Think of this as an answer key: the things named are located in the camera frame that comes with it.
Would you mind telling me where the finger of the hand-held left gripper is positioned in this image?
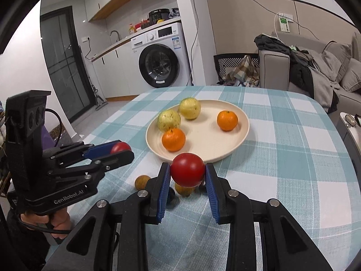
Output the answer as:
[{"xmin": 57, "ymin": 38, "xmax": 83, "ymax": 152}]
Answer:
[
  {"xmin": 46, "ymin": 150, "xmax": 135, "ymax": 180},
  {"xmin": 42, "ymin": 140, "xmax": 120, "ymax": 168}
]

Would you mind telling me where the teal checked tablecloth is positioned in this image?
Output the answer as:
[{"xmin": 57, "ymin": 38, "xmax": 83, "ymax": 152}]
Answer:
[{"xmin": 45, "ymin": 85, "xmax": 356, "ymax": 271}]

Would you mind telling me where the person's left hand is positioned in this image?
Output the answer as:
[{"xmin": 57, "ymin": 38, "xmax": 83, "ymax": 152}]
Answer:
[{"xmin": 20, "ymin": 206, "xmax": 71, "ymax": 234}]

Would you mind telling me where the white kitchen counter cabinet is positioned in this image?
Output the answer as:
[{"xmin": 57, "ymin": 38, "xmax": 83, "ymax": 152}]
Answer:
[{"xmin": 92, "ymin": 38, "xmax": 141, "ymax": 99}]

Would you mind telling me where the grey sofa cushion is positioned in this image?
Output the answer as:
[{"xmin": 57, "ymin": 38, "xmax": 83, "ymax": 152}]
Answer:
[
  {"xmin": 322, "ymin": 41, "xmax": 352, "ymax": 82},
  {"xmin": 340, "ymin": 58, "xmax": 361, "ymax": 92}
]

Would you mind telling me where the dark jacket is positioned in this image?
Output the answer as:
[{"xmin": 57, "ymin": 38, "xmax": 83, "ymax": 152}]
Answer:
[{"xmin": 254, "ymin": 34, "xmax": 313, "ymax": 92}]

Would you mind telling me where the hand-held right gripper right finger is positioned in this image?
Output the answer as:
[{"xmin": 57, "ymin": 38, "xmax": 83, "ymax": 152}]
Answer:
[{"xmin": 204, "ymin": 162, "xmax": 335, "ymax": 271}]

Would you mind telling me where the floor mop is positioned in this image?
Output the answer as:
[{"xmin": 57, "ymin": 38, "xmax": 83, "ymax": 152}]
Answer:
[{"xmin": 80, "ymin": 47, "xmax": 107, "ymax": 111}]

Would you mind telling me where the black chair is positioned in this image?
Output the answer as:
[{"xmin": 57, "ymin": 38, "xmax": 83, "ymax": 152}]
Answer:
[{"xmin": 213, "ymin": 54, "xmax": 260, "ymax": 86}]

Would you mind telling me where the person's left forearm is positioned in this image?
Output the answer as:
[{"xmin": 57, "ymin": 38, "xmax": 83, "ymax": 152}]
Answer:
[{"xmin": 6, "ymin": 209, "xmax": 57, "ymax": 271}]

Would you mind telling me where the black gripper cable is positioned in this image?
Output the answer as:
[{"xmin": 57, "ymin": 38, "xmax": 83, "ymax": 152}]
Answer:
[{"xmin": 44, "ymin": 109, "xmax": 61, "ymax": 148}]

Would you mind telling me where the grey sofa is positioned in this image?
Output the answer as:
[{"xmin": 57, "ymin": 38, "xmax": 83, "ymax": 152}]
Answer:
[{"xmin": 259, "ymin": 31, "xmax": 361, "ymax": 113}]

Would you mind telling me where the brown longan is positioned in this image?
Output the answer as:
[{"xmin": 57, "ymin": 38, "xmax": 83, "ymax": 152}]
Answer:
[
  {"xmin": 134, "ymin": 175, "xmax": 152, "ymax": 191},
  {"xmin": 174, "ymin": 182, "xmax": 196, "ymax": 197}
]

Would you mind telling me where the orange mandarin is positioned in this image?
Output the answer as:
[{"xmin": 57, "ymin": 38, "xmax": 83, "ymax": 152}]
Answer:
[
  {"xmin": 162, "ymin": 128, "xmax": 186, "ymax": 152},
  {"xmin": 217, "ymin": 110, "xmax": 239, "ymax": 132}
]

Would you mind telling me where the black rice cooker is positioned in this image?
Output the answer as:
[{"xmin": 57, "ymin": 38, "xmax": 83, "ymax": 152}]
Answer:
[{"xmin": 148, "ymin": 9, "xmax": 170, "ymax": 25}]

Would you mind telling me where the white washing machine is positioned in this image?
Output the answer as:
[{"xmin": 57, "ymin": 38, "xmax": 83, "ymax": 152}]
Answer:
[{"xmin": 130, "ymin": 22, "xmax": 189, "ymax": 89}]

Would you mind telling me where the white green wall device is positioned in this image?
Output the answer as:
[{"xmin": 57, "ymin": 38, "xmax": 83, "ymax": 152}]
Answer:
[{"xmin": 275, "ymin": 13, "xmax": 294, "ymax": 33}]

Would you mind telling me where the cream round plate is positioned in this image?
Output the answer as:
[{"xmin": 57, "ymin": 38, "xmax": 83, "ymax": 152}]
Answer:
[{"xmin": 146, "ymin": 99, "xmax": 250, "ymax": 163}]

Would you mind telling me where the white side table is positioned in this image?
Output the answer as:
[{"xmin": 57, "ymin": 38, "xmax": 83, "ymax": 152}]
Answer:
[{"xmin": 340, "ymin": 112, "xmax": 361, "ymax": 147}]

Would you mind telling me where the plaid cloth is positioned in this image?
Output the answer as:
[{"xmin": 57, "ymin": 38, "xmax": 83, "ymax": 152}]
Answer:
[{"xmin": 218, "ymin": 55, "xmax": 260, "ymax": 87}]

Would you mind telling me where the red tomato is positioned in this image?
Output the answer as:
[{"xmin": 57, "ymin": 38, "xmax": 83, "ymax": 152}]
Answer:
[
  {"xmin": 170, "ymin": 152, "xmax": 205, "ymax": 187},
  {"xmin": 110, "ymin": 142, "xmax": 132, "ymax": 155}
]

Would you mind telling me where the grey garment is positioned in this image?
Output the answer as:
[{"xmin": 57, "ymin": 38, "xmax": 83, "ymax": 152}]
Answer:
[{"xmin": 309, "ymin": 54, "xmax": 342, "ymax": 113}]

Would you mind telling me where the yellow-green passion fruit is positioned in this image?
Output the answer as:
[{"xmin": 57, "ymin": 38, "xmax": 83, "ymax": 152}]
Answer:
[
  {"xmin": 157, "ymin": 109, "xmax": 181, "ymax": 132},
  {"xmin": 179, "ymin": 98, "xmax": 202, "ymax": 120}
]

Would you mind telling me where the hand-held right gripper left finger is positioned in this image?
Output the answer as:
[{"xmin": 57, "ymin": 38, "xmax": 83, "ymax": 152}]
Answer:
[{"xmin": 41, "ymin": 162, "xmax": 172, "ymax": 271}]

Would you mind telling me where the dark glass door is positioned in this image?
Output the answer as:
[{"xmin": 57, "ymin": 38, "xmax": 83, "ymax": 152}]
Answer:
[{"xmin": 40, "ymin": 7, "xmax": 95, "ymax": 122}]

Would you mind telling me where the purple bag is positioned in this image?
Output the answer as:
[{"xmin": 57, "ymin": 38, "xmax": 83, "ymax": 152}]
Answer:
[{"xmin": 41, "ymin": 124, "xmax": 53, "ymax": 150}]

